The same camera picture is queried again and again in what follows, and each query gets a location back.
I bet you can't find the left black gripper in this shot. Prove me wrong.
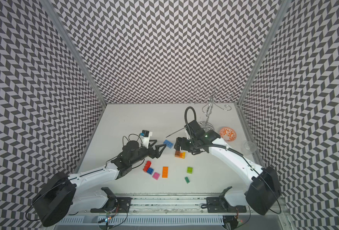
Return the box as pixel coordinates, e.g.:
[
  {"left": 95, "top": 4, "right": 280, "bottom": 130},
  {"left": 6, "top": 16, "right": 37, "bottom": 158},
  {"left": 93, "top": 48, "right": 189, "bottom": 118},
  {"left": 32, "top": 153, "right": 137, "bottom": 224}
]
[{"left": 130, "top": 139, "right": 167, "bottom": 165}]

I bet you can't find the brown lego brick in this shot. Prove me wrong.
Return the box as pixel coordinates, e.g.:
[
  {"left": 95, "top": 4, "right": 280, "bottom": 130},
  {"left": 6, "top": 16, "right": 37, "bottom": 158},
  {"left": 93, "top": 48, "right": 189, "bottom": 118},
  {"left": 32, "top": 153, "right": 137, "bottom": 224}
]
[{"left": 175, "top": 151, "right": 181, "bottom": 158}]

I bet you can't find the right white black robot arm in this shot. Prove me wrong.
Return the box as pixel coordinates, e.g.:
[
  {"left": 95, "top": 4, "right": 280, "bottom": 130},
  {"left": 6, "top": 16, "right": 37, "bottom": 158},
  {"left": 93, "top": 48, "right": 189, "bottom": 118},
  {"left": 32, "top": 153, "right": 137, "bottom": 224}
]
[{"left": 175, "top": 119, "right": 281, "bottom": 215}]

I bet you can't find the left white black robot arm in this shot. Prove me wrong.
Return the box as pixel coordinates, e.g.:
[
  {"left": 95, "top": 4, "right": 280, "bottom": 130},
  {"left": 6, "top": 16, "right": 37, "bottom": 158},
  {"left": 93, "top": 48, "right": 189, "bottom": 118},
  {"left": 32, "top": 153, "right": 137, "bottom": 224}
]
[{"left": 31, "top": 140, "right": 166, "bottom": 227}]

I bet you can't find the light blue lego plate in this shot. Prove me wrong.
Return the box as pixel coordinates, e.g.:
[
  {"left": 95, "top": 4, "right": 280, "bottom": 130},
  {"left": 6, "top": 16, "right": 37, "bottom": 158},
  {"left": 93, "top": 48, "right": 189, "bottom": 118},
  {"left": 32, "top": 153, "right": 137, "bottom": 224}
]
[{"left": 164, "top": 140, "right": 174, "bottom": 149}]

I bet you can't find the red stacked lego brick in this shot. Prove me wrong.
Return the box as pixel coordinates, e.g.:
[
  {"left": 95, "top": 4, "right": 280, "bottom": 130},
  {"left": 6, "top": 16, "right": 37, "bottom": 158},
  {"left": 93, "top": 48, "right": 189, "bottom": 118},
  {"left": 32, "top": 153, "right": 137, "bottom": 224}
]
[{"left": 143, "top": 161, "right": 151, "bottom": 172}]

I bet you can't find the blue small lego brick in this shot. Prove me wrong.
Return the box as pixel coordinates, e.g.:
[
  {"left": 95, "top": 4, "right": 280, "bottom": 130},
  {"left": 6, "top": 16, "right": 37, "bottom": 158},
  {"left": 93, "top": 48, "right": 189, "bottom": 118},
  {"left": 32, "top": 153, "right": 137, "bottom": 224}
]
[{"left": 146, "top": 167, "right": 154, "bottom": 175}]

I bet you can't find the orange long lego brick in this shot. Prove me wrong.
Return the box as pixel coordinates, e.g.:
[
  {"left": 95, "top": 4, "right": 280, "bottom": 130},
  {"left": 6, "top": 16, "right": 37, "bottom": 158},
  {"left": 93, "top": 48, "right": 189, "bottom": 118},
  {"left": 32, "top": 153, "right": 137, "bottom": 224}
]
[{"left": 162, "top": 166, "right": 169, "bottom": 178}]

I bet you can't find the pink lego brick near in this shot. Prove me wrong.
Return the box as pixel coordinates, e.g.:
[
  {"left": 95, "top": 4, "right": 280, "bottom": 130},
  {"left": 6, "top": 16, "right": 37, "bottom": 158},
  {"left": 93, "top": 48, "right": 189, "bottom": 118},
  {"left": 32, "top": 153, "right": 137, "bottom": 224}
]
[{"left": 152, "top": 172, "right": 160, "bottom": 180}]

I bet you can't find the lime green lego brick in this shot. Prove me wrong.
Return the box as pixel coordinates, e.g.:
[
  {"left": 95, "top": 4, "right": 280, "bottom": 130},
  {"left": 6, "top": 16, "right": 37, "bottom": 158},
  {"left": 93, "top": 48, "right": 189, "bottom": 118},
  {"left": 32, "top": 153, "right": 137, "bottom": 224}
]
[{"left": 187, "top": 167, "right": 193, "bottom": 174}]

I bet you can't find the orange patterned small plate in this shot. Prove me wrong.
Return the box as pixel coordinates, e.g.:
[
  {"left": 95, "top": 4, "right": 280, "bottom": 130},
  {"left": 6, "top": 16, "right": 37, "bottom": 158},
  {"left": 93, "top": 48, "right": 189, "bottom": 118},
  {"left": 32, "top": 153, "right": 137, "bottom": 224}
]
[{"left": 219, "top": 127, "right": 237, "bottom": 142}]

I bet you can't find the silver metal jewelry stand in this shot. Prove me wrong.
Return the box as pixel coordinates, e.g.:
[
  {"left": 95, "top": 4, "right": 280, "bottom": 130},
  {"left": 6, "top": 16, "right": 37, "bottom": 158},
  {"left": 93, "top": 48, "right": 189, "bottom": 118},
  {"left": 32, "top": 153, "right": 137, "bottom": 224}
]
[{"left": 190, "top": 86, "right": 232, "bottom": 132}]

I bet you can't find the clear glass cup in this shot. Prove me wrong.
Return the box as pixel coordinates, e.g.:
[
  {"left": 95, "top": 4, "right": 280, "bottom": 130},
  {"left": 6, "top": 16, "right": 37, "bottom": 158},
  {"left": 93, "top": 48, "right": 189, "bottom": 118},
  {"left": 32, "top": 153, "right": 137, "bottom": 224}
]
[{"left": 241, "top": 141, "right": 257, "bottom": 156}]

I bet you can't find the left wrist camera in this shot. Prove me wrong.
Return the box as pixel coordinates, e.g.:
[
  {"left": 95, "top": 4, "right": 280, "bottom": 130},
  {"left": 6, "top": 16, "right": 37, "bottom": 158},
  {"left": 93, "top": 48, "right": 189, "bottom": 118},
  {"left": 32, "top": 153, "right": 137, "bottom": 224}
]
[{"left": 140, "top": 130, "right": 152, "bottom": 149}]

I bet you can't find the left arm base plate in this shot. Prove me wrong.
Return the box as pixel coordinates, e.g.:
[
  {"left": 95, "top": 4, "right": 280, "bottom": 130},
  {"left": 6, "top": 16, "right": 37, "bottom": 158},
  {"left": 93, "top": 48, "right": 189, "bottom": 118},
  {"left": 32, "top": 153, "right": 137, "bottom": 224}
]
[{"left": 91, "top": 197, "right": 132, "bottom": 213}]

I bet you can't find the aluminium front rail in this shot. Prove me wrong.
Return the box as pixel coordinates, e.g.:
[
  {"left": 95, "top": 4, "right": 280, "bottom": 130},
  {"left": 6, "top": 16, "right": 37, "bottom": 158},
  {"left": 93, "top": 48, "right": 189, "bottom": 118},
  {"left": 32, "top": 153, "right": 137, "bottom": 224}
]
[{"left": 67, "top": 194, "right": 256, "bottom": 215}]

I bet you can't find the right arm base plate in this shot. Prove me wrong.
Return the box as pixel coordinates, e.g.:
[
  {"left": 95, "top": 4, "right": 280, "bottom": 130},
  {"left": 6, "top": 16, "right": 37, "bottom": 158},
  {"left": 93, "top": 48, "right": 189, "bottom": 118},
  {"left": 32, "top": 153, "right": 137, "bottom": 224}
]
[{"left": 206, "top": 197, "right": 248, "bottom": 214}]

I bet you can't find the white ribbed cable duct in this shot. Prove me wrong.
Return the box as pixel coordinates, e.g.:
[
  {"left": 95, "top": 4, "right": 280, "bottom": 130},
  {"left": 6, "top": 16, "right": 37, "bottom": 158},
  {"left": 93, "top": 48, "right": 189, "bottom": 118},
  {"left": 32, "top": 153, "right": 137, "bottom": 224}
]
[{"left": 57, "top": 215, "right": 224, "bottom": 226}]

